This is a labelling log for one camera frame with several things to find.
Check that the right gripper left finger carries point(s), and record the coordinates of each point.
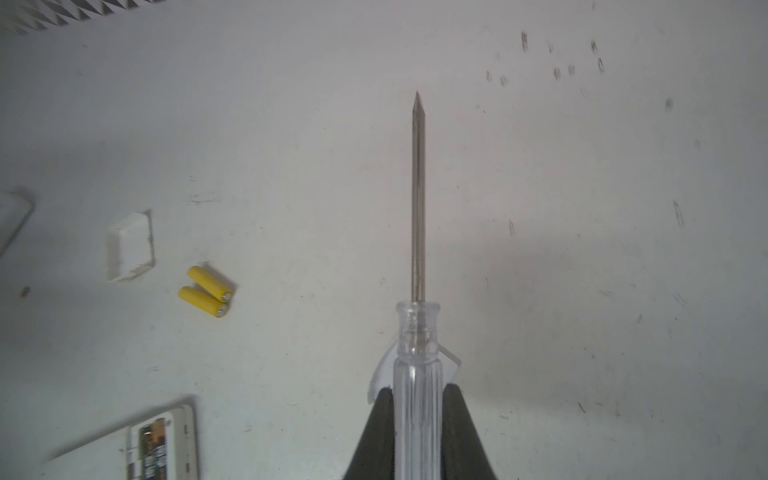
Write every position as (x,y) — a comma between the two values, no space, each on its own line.
(374,457)

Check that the white battery cover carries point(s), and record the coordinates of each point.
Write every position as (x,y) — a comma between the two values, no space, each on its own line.
(383,376)
(130,248)

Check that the clear thin strip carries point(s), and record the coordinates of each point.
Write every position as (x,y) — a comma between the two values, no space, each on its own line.
(418,383)

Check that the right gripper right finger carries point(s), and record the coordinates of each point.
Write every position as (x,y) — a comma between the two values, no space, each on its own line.
(462,454)

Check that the small battery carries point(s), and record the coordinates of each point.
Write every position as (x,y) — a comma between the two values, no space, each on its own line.
(210,283)

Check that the white remote control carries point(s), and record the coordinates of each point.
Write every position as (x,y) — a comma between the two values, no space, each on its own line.
(162,446)
(15,210)

